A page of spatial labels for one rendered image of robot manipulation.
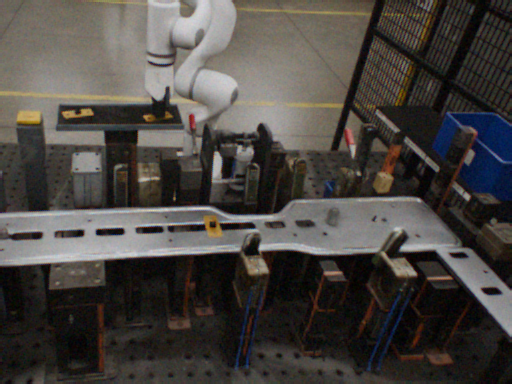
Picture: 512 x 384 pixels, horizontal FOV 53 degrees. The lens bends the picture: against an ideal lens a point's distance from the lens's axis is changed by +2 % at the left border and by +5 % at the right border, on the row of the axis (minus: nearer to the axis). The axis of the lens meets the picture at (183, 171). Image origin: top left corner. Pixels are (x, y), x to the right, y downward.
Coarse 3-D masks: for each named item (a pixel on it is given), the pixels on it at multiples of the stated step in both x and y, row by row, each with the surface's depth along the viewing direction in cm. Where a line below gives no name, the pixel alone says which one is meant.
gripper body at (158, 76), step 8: (152, 64) 136; (160, 64) 135; (168, 64) 136; (152, 72) 138; (160, 72) 135; (168, 72) 136; (152, 80) 139; (160, 80) 136; (168, 80) 137; (152, 88) 140; (160, 88) 137; (168, 88) 139; (160, 96) 138
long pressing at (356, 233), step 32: (0, 224) 127; (32, 224) 128; (64, 224) 129; (96, 224) 130; (128, 224) 131; (160, 224) 132; (192, 224) 133; (256, 224) 135; (288, 224) 136; (320, 224) 137; (352, 224) 138; (384, 224) 140; (416, 224) 141; (0, 256) 118; (32, 256) 119; (64, 256) 120; (96, 256) 121; (128, 256) 122; (160, 256) 123
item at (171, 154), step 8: (160, 152) 144; (168, 152) 144; (176, 152) 144; (160, 160) 144; (168, 160) 141; (176, 160) 142; (160, 168) 144; (168, 168) 143; (176, 168) 144; (168, 176) 145; (168, 184) 147; (168, 192) 148; (160, 200) 150; (168, 200) 150; (160, 232) 157
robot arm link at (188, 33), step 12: (192, 0) 134; (204, 0) 130; (204, 12) 129; (180, 24) 127; (192, 24) 127; (204, 24) 129; (180, 36) 127; (192, 36) 127; (204, 36) 132; (192, 48) 129
